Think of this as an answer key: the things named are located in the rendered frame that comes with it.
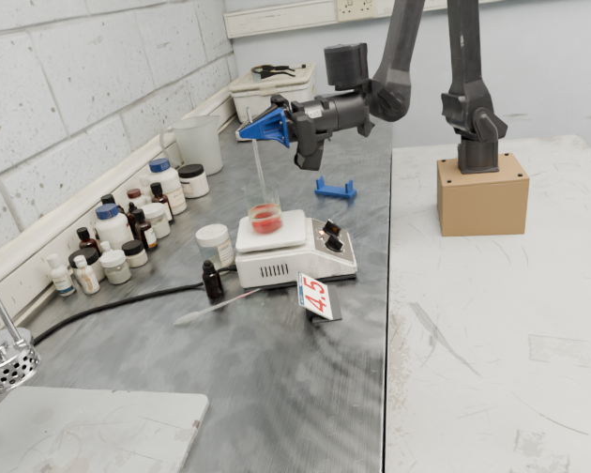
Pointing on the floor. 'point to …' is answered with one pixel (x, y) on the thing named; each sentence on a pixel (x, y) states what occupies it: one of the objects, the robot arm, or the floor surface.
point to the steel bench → (113, 328)
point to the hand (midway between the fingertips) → (260, 129)
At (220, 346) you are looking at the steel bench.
